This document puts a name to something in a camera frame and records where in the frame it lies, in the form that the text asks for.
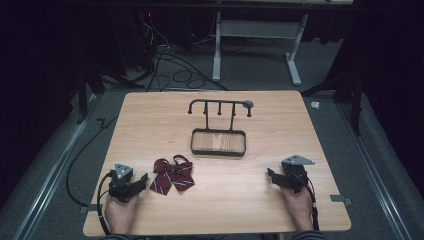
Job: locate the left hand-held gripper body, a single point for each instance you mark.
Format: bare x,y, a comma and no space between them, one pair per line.
121,186

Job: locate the black stand legs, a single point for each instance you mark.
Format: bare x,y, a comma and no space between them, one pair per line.
353,96
86,83

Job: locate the person's right hand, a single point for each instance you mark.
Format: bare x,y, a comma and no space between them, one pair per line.
298,206

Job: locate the metal floor rail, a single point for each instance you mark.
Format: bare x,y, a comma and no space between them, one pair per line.
376,173
46,186

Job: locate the crumpled white paper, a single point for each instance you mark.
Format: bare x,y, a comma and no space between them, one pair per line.
315,105

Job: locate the person's left hand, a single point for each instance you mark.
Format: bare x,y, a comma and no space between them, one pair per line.
119,213

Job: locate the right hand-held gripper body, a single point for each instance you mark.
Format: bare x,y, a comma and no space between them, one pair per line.
295,175

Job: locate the grey tape piece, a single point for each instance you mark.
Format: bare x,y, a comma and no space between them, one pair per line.
340,199
87,208

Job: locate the dark red striped bow tie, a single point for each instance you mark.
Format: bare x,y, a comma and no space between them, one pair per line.
178,176

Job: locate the white metal desk frame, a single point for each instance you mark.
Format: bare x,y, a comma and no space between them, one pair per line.
256,29

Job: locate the black hook rack wooden tray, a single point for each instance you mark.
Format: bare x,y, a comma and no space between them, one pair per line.
216,141

